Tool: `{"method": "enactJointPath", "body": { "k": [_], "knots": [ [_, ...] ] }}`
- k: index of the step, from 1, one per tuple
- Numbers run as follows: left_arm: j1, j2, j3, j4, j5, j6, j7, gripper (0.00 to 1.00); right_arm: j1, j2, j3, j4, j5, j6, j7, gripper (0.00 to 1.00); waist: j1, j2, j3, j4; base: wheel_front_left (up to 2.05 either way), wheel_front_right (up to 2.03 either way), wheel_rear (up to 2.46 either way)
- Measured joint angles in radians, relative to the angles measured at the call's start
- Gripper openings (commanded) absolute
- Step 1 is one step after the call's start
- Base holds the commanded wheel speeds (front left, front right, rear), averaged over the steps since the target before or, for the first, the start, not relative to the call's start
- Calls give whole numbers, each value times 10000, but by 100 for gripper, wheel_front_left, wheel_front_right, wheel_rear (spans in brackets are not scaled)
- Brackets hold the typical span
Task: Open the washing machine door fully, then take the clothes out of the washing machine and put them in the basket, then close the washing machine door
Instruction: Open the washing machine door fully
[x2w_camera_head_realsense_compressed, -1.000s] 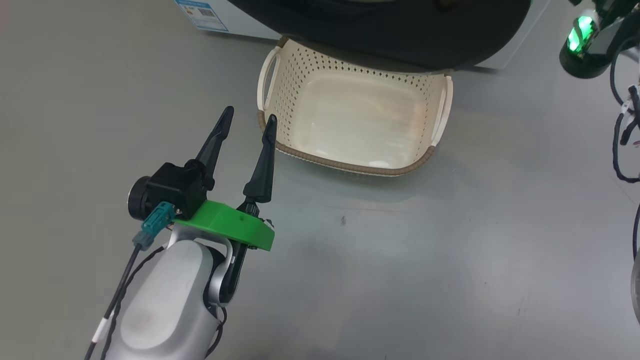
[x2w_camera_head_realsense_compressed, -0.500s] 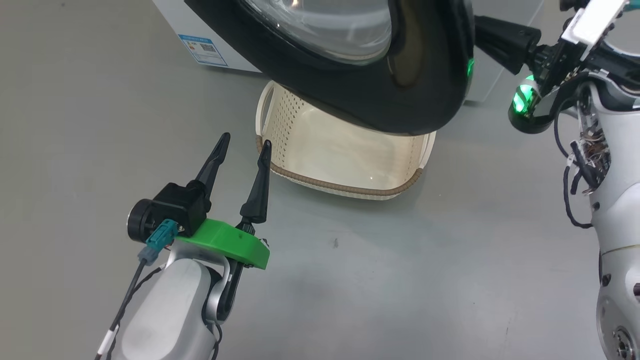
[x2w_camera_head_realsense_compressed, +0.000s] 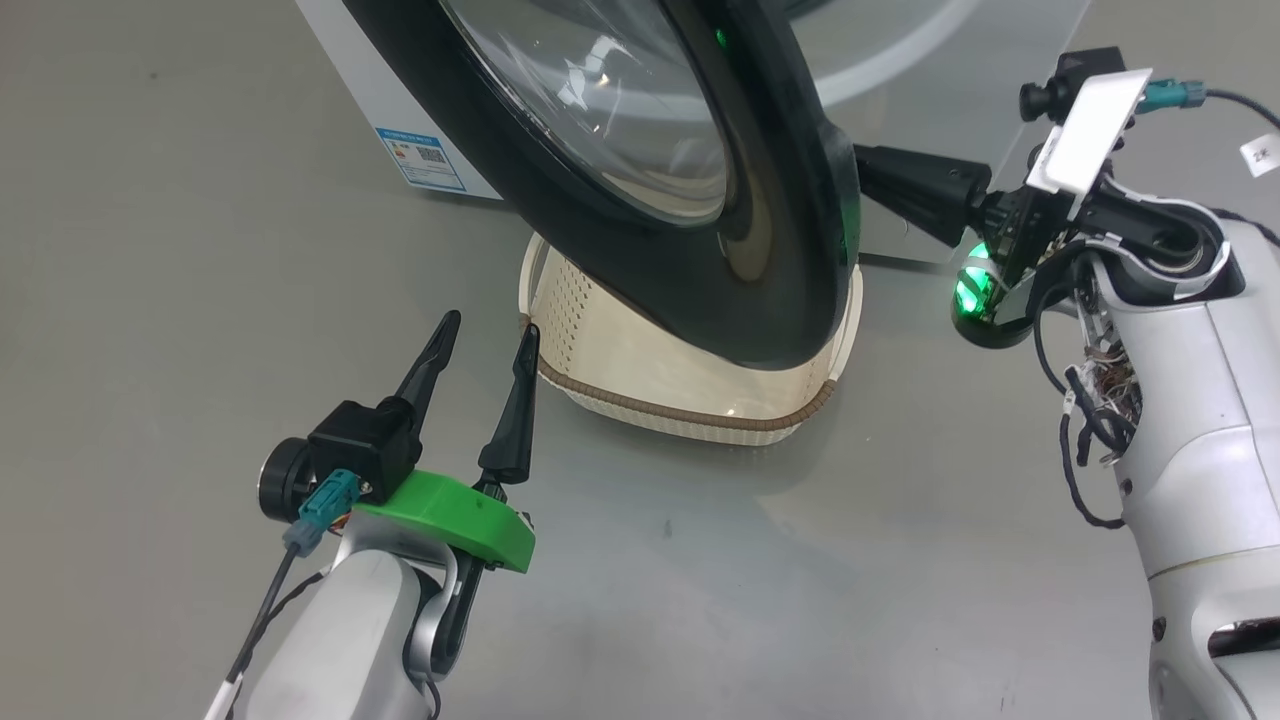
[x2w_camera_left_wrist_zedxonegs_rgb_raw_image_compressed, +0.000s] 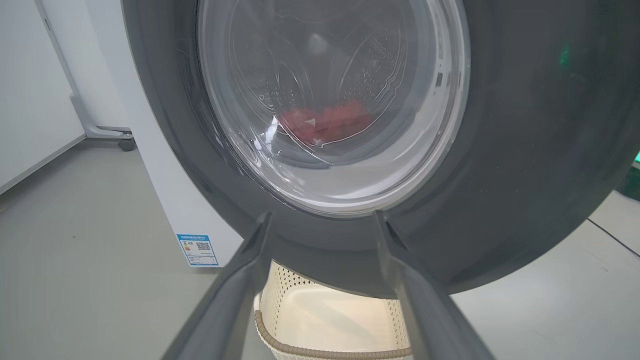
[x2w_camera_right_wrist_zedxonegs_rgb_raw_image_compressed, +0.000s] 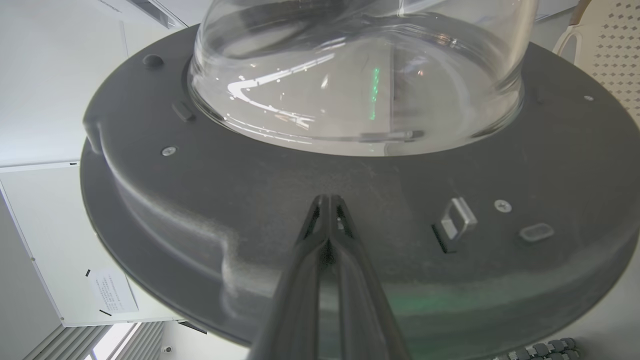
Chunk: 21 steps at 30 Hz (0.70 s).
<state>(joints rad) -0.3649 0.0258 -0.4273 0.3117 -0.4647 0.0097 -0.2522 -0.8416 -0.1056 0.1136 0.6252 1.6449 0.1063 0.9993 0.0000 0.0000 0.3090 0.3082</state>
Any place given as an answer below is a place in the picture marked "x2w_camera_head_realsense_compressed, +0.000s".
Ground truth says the camera cable teal plug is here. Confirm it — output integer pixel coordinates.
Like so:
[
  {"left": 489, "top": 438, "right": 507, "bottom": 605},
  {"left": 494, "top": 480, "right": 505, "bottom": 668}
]
[
  {"left": 205, "top": 470, "right": 361, "bottom": 720},
  {"left": 1135, "top": 80, "right": 1280, "bottom": 181}
]

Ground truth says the blue energy label sticker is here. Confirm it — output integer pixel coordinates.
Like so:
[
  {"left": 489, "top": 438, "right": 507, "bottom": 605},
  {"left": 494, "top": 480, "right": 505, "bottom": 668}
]
[{"left": 376, "top": 127, "right": 467, "bottom": 193}]

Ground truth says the white front-load washing machine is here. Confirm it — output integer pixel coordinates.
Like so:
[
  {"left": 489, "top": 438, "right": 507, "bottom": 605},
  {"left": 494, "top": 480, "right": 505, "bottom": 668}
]
[{"left": 295, "top": 0, "right": 1091, "bottom": 266}]

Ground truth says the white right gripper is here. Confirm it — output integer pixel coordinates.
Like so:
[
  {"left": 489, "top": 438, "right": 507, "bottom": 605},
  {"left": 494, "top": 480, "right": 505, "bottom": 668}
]
[{"left": 855, "top": 70, "right": 1153, "bottom": 271}]

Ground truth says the beige perforated laundry basket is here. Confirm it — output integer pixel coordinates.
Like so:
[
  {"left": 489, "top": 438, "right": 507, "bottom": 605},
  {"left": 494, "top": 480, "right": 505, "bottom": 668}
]
[{"left": 518, "top": 232, "right": 863, "bottom": 446}]

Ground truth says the left camera cable teal plug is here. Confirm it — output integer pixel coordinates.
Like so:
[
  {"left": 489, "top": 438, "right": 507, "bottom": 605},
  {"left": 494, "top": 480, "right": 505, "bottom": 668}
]
[{"left": 205, "top": 470, "right": 361, "bottom": 720}]

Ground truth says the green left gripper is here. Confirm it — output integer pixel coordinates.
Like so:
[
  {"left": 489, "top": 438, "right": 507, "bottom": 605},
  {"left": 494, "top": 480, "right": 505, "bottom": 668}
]
[{"left": 352, "top": 309, "right": 542, "bottom": 574}]

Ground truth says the right camera cable teal plug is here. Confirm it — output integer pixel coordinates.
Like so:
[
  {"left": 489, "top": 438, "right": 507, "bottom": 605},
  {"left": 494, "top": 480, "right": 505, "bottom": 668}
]
[{"left": 1135, "top": 80, "right": 1280, "bottom": 181}]

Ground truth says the black round glass washer door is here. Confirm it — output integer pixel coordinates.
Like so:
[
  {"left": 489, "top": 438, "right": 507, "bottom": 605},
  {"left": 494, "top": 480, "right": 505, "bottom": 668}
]
[{"left": 340, "top": 0, "right": 863, "bottom": 371}]

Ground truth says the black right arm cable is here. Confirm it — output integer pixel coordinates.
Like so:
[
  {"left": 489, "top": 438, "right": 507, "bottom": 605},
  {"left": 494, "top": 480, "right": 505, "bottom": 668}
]
[{"left": 1033, "top": 285, "right": 1141, "bottom": 531}]

